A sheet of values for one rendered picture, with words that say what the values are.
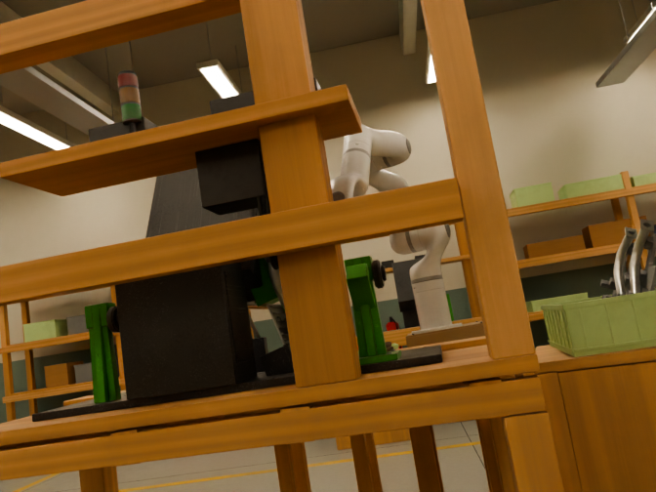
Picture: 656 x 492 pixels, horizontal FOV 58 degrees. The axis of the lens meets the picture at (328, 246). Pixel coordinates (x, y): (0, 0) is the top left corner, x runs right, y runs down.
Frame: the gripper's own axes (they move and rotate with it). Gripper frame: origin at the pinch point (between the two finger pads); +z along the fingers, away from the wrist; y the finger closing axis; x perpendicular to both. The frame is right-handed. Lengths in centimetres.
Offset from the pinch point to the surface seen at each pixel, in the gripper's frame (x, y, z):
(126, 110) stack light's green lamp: -9, 55, 13
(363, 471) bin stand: 16, -84, 11
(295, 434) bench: 55, -9, 4
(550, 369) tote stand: 18, -71, -60
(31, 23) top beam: -31, 81, 27
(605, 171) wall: -439, -371, -289
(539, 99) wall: -517, -286, -262
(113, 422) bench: 41, 6, 44
